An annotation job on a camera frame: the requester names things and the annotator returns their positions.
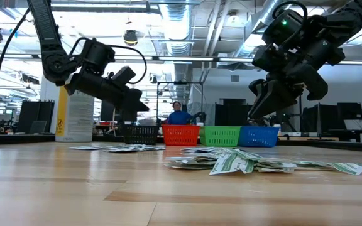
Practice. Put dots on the black-print towelette packet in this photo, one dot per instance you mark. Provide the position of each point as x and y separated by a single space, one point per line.
86 147
121 148
151 147

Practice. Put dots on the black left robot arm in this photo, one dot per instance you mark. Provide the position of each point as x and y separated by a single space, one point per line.
47 37

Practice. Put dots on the grey chair back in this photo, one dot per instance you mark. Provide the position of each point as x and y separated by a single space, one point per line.
38 127

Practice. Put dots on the silver ventilation duct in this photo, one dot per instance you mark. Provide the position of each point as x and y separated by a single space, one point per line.
176 25
262 19

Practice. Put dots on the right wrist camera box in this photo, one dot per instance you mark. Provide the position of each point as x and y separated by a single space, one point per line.
266 58

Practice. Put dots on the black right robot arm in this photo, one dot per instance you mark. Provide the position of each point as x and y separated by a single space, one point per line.
350 19

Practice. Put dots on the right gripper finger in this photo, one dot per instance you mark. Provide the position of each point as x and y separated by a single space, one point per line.
256 86
275 97

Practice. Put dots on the black workbench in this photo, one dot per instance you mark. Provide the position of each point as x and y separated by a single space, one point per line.
354 133

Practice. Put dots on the black plastic basket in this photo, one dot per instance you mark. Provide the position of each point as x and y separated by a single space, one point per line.
140 135

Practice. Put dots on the black background robot arm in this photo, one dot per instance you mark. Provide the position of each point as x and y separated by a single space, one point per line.
198 116

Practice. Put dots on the black monitor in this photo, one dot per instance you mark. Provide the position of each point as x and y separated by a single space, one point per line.
350 110
107 110
319 117

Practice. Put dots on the grey tarp curtain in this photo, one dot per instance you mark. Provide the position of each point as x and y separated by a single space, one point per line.
209 110

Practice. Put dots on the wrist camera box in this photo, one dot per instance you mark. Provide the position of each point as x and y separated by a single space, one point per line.
266 58
123 75

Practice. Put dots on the black partition panels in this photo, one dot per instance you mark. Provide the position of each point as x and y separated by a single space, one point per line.
36 116

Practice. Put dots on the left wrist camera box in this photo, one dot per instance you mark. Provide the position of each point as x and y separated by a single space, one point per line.
123 75

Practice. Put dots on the red plastic basket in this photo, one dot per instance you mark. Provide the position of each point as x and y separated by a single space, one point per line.
181 135

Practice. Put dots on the green plastic basket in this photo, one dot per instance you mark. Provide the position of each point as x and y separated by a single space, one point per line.
220 135

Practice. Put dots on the person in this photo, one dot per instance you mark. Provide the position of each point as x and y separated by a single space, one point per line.
178 117

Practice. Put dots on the blue plastic basket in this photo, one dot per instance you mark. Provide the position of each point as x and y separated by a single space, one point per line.
258 136

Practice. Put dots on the ceiling light tube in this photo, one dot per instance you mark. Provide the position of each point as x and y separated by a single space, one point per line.
184 58

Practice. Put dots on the black frame stand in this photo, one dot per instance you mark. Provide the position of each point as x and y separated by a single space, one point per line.
179 83

